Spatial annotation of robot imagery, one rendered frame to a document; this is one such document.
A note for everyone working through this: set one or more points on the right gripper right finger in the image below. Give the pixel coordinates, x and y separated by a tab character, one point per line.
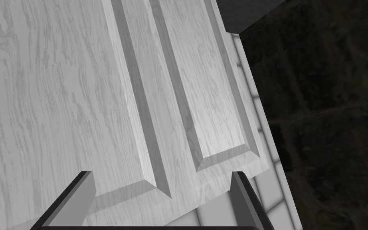
244	204

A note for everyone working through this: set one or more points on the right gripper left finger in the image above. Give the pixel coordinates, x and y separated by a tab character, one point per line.
72	203

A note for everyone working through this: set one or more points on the white wooden panelled door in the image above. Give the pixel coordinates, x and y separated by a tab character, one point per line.
75	95

